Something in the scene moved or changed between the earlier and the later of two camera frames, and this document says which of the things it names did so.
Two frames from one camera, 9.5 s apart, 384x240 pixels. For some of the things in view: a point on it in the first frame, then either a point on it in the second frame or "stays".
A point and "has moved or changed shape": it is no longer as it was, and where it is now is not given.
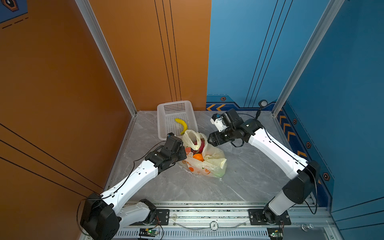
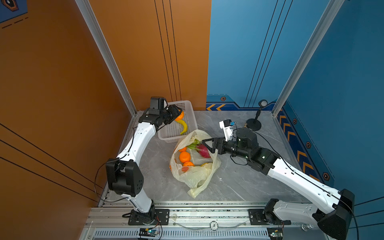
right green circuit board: [275, 233] stays
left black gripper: [183, 155] -> [175, 112]
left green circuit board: [147, 232] stays
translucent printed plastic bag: [202, 158] has moved or changed shape
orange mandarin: [199, 157] -> [180, 116]
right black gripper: [216, 134] -> [216, 141]
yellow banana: [184, 124] stays
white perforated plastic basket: [167, 113] stays
